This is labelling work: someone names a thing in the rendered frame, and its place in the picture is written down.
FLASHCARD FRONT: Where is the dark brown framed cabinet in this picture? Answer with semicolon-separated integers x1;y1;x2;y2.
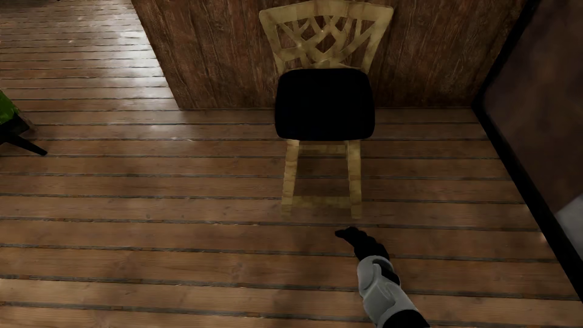
471;0;583;301

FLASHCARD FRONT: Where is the green chair with black legs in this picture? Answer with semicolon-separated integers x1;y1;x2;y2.
0;90;48;157

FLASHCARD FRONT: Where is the wooden stool with black seat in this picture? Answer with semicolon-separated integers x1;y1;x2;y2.
258;0;395;220

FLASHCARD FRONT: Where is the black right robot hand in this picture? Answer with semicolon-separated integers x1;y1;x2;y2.
335;227;390;262

